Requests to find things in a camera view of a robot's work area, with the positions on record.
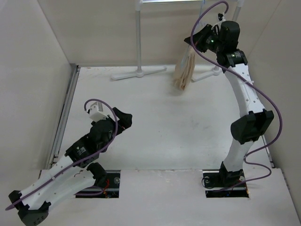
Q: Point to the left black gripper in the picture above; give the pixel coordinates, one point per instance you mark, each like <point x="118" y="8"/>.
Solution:
<point x="125" y="120"/>

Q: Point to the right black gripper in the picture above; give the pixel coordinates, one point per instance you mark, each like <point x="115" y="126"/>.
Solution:
<point x="199" y="37"/>

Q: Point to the beige trousers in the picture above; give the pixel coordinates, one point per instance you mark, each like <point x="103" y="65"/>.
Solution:
<point x="184" y="69"/>

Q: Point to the blue wire hanger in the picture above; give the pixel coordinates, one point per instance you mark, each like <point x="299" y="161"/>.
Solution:
<point x="201" y="11"/>

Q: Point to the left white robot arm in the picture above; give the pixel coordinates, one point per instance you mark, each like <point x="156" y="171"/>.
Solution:
<point x="75" y="171"/>

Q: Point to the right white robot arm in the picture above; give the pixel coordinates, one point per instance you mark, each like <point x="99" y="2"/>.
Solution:
<point x="254" y="118"/>

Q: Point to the white clothes rack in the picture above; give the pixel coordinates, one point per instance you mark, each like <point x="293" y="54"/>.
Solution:
<point x="140" y="72"/>

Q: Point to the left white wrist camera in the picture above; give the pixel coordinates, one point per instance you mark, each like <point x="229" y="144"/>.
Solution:
<point x="96" y="113"/>

